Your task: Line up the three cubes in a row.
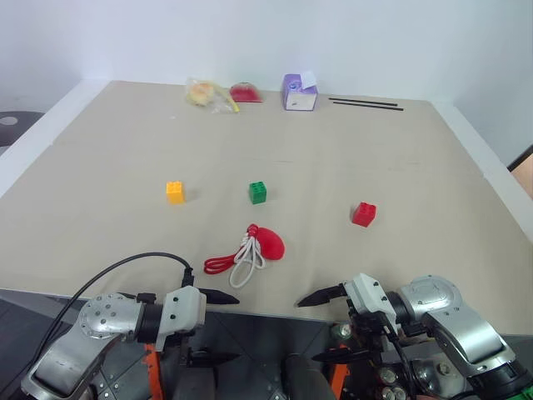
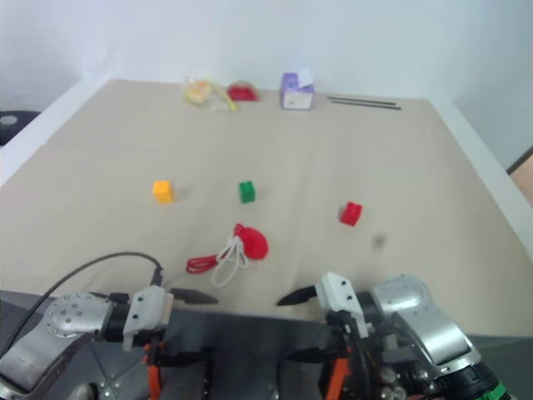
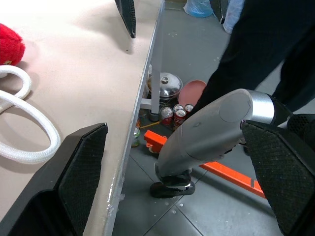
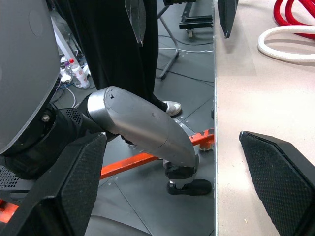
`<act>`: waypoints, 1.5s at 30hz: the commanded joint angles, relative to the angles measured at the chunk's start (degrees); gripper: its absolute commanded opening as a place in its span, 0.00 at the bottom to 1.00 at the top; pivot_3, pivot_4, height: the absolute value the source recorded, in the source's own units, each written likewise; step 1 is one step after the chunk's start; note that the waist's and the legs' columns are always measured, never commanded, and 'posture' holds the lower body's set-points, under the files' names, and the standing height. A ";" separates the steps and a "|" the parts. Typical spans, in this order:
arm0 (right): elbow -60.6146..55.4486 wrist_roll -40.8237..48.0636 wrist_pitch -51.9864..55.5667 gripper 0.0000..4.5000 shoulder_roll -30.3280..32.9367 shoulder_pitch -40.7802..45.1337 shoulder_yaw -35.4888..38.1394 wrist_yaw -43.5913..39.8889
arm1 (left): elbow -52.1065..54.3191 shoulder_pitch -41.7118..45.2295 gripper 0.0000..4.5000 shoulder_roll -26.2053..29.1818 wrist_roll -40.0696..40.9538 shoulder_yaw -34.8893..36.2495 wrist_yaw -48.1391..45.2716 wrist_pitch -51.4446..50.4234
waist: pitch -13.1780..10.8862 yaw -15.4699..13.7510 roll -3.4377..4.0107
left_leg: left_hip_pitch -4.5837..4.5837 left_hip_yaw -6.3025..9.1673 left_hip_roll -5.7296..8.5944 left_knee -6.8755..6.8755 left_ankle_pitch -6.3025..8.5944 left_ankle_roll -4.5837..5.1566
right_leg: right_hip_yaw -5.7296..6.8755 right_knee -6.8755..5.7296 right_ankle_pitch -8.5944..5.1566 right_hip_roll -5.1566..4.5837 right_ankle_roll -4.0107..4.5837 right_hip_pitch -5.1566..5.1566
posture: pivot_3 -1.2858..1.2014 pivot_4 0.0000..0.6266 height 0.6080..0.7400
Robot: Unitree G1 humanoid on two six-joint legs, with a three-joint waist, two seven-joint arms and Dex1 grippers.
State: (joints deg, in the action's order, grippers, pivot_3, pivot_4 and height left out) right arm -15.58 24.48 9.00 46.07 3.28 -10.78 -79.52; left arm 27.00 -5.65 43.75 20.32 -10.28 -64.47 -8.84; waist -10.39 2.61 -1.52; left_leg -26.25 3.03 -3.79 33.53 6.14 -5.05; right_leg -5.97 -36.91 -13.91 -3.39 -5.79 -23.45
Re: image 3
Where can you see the orange metal bar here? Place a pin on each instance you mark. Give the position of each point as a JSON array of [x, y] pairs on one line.
[[229, 174]]

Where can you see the green drink can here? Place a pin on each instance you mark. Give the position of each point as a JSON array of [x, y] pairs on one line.
[[136, 137]]

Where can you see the blue plastic bag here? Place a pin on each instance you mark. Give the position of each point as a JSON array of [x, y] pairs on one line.
[[198, 8]]

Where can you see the yellow thin stick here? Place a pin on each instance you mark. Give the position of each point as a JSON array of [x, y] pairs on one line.
[[150, 125]]

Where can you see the steel pot with lid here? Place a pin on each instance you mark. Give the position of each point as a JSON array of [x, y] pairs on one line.
[[169, 88]]

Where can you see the pink round plate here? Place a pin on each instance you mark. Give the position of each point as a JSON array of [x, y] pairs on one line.
[[190, 91]]

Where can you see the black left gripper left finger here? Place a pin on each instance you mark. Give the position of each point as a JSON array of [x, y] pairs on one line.
[[61, 186]]

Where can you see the red drink can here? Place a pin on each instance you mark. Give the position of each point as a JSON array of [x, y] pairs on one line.
[[179, 119], [189, 107], [177, 107], [166, 116]]

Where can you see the grey metal table leg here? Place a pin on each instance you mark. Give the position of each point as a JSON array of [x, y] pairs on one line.
[[156, 81]]

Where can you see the red plush toy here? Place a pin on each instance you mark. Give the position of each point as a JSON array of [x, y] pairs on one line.
[[9, 44]]

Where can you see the silver robot leg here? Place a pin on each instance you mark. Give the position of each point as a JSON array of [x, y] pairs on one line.
[[204, 137]]

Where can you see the black sneaker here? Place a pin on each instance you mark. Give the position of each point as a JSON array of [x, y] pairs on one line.
[[169, 190]]

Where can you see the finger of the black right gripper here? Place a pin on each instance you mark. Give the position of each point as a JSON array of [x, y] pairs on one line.
[[218, 7], [128, 14]]

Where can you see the white plastic bag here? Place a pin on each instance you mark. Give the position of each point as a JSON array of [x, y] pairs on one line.
[[232, 17]]

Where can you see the person in black clothes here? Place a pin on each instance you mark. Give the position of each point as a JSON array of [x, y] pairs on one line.
[[258, 49]]

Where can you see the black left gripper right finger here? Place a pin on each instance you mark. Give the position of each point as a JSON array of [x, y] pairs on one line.
[[283, 177]]

